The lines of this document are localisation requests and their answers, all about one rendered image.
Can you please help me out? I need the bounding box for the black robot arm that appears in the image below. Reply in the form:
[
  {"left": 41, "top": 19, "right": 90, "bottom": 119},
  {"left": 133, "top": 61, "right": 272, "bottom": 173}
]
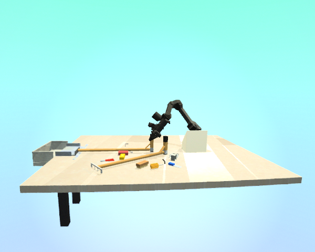
[{"left": 148, "top": 99, "right": 202, "bottom": 130}]

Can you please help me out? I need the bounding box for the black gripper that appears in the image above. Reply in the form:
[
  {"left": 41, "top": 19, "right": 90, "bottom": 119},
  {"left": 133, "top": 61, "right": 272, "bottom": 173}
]
[{"left": 149, "top": 123, "right": 164, "bottom": 141}]

